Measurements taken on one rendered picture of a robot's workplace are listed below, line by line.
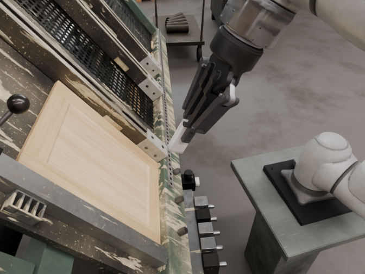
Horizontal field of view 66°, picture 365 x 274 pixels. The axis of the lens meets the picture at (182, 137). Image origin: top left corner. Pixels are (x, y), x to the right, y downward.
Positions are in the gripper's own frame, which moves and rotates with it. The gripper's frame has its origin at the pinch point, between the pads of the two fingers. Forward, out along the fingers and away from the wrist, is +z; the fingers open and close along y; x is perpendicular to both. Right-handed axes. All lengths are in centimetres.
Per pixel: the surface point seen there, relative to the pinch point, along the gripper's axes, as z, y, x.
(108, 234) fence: 34.2, -0.5, -3.4
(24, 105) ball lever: 8.0, -9.7, -26.3
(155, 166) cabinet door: 45, -37, 20
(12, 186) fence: 23.3, -3.6, -25.6
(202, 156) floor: 107, -121, 107
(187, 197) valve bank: 54, -31, 38
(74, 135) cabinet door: 28.4, -27.5, -13.9
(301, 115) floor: 58, -156, 212
